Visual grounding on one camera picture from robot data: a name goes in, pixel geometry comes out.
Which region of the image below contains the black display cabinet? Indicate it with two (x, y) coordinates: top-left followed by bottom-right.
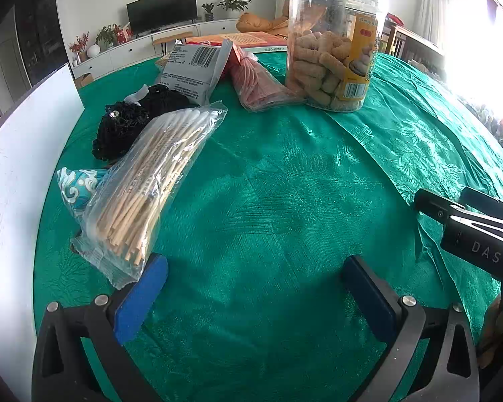
(14, 0), (70, 86)

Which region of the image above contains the white cardboard box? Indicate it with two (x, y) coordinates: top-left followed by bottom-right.
(0, 63), (86, 386)

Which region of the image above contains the pile of household clutter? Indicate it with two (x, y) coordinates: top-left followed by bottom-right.
(461, 92), (503, 155)

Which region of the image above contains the leafy potted plant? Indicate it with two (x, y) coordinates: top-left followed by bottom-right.
(96, 24), (122, 49)

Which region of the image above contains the pink plastic bag packet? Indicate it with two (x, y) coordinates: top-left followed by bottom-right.
(228, 46), (306, 113)

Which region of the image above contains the orange lounge chair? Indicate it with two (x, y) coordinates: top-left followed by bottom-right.
(237, 2), (290, 36)

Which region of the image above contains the teal patterned pouch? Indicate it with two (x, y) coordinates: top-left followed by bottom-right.
(56, 166), (110, 224)

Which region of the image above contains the white sheer curtain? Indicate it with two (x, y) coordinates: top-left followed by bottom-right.
(415, 0), (466, 47)

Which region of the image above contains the black mesh net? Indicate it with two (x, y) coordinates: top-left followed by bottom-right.
(92, 84), (193, 162)

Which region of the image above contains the person's right hand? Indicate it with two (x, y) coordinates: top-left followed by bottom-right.
(477, 295), (503, 358)

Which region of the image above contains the grey barcode packet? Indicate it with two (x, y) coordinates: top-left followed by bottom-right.
(154, 39), (234, 107)

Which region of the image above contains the black television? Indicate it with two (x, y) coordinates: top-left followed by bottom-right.
(126, 0), (198, 36)

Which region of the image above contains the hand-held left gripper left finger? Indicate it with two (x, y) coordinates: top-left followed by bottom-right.
(31, 253), (169, 402)

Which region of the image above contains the orange book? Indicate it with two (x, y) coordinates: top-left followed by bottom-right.
(184, 31), (289, 54)

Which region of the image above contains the red flower arrangement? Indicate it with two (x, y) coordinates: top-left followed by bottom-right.
(69, 31), (91, 63)

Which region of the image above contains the white television cabinet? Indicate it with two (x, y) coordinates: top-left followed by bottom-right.
(71, 19), (244, 79)

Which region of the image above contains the green tablecloth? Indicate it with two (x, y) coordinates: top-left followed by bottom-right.
(33, 52), (503, 402)

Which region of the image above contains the large potted plant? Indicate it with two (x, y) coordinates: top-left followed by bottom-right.
(217, 0), (252, 19)

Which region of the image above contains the clear plastic snack jar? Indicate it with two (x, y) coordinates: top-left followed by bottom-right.
(285, 0), (381, 113)

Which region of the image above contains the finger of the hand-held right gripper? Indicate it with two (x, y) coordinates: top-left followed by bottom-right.
(414, 188), (503, 235)
(461, 186), (503, 218)

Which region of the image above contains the wooden stool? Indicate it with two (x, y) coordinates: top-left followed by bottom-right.
(152, 30), (193, 56)

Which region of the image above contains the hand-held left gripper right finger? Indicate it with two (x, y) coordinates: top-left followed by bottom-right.
(340, 255), (481, 402)

